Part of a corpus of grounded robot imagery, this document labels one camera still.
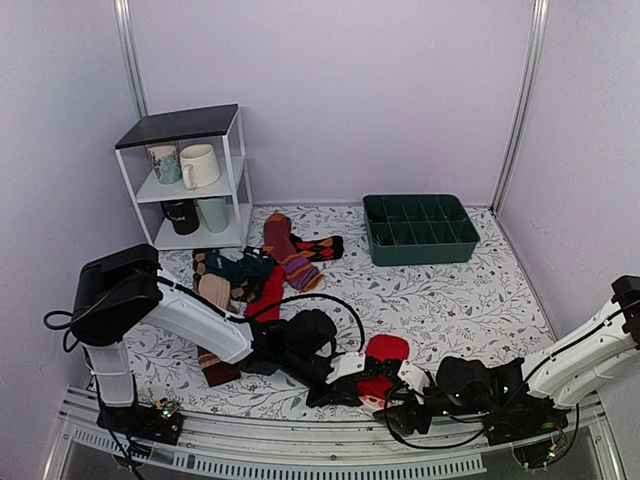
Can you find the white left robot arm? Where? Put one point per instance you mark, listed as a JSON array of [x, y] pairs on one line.
[[119, 291]]

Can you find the black mug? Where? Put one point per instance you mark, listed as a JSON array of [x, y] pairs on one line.
[[183, 216]]

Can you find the black orange argyle sock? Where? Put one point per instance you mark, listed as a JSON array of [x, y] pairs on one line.
[[319, 250]]

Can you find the white shelf black top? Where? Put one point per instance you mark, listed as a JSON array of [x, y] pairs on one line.
[[222, 127]]

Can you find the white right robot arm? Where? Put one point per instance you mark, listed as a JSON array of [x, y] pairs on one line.
[[527, 396]]

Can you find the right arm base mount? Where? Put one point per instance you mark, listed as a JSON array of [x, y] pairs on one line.
[[532, 418]]

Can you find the aluminium front rail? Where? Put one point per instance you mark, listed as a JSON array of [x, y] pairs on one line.
[[227, 447]]

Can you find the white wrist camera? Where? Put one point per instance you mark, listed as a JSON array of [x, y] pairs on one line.
[[345, 364], [414, 378]]

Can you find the mint green mug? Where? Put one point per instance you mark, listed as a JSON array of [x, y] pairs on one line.
[[214, 213]]

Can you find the floral white table mat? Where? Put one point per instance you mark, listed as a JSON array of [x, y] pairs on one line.
[[482, 309]]

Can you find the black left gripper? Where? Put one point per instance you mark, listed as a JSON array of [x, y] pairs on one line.
[[342, 394]]

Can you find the dark teal sock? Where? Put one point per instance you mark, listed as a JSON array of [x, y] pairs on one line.
[[252, 264]]

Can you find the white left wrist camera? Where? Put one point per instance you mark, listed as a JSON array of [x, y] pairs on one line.
[[345, 364]]

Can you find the right corner metal post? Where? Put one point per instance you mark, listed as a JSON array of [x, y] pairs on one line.
[[531, 67]]

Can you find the brown striped sock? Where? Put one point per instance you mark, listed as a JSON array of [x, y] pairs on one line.
[[215, 371]]

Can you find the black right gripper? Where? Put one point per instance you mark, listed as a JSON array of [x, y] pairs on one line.
[[408, 412]]

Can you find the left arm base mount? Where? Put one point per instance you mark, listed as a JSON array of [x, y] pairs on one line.
[[161, 422]]

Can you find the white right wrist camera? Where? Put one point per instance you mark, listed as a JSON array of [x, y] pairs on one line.
[[414, 378]]

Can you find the maroon purple striped sock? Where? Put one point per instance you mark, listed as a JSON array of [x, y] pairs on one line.
[[299, 272]]

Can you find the single red sock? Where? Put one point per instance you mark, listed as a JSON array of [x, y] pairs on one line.
[[272, 293]]

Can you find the teal patterned mug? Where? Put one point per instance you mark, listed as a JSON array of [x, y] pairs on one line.
[[165, 163]]

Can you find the cream white mug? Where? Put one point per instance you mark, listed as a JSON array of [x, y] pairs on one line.
[[199, 166]]

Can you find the green divided organizer tray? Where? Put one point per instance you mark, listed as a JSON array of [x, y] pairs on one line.
[[418, 229]]

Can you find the red sock pair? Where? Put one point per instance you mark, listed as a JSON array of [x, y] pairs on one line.
[[384, 356]]

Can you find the left corner metal post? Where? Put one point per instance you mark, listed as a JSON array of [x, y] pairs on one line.
[[125, 29]]

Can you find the corner metal post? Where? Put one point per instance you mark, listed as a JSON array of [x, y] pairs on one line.
[[125, 29], [531, 67]]

